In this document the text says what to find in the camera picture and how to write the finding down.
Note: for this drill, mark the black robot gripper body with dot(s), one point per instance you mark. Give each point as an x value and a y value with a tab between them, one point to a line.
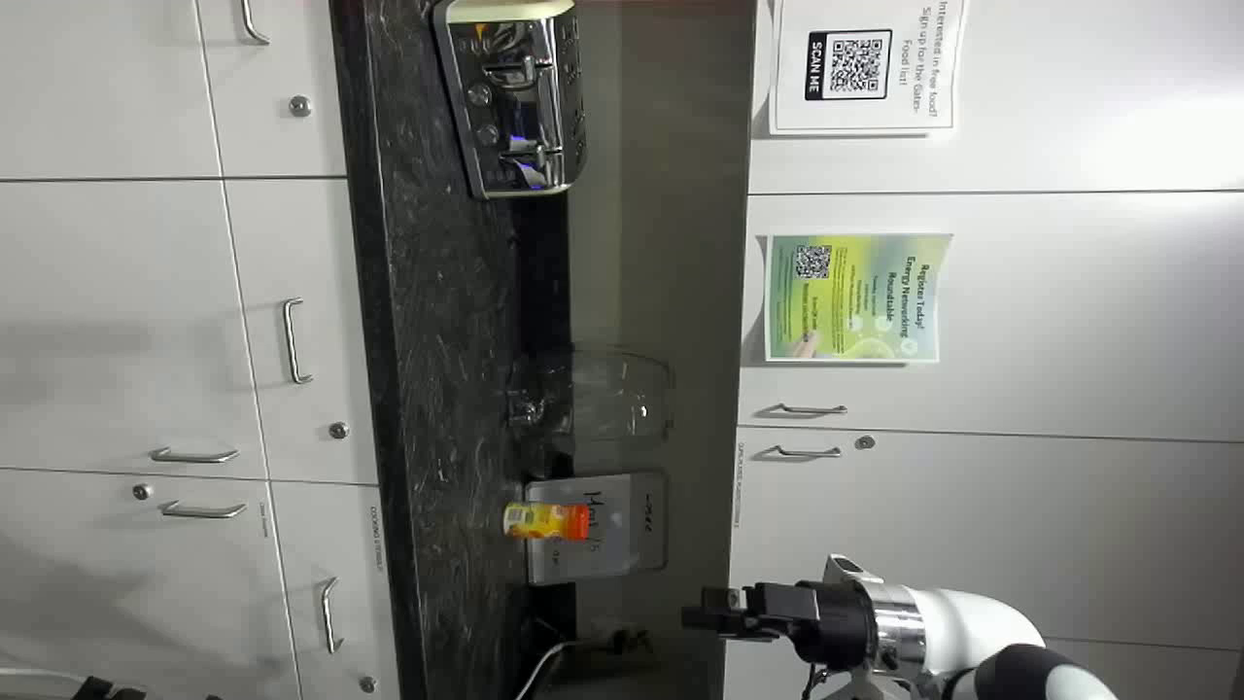
822	624

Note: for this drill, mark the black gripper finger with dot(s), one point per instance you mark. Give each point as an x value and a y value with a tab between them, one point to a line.
732	598
724	620

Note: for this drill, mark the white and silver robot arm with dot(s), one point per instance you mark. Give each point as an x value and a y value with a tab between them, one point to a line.
984	634

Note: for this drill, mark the plain white cabinet door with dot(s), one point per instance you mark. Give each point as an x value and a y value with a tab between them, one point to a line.
763	667

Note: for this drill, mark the round silver cabinet lock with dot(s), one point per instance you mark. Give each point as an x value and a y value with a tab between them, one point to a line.
865	442

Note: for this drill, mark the white base cabinet drawer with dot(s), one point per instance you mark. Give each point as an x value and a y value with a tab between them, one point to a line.
323	257
278	129
351	546

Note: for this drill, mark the white cabinet door green poster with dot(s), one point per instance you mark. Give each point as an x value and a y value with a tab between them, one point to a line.
1074	311

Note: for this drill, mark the white cabinet door QR poster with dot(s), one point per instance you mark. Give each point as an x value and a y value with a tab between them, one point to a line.
1103	129

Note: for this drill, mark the white base cabinet door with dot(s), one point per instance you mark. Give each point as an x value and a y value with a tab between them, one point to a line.
120	323
99	82
129	598

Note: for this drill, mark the round silver base door lock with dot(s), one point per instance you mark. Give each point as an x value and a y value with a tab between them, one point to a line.
142	490

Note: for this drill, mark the white rectangular box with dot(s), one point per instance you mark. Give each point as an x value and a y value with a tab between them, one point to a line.
627	525

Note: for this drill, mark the orange and yellow carton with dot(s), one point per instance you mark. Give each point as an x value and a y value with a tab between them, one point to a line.
545	523

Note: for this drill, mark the clear glass jar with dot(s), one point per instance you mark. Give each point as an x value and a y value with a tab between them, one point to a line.
610	391

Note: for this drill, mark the green QR code poster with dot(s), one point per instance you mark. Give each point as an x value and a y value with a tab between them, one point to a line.
857	298

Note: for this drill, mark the round silver drawer lock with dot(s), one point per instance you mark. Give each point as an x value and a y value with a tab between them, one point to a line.
367	681
339	428
303	108

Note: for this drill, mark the tray with items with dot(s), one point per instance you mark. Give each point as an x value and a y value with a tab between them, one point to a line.
509	111

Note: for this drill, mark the white QR code poster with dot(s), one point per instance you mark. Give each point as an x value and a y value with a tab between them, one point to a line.
865	65

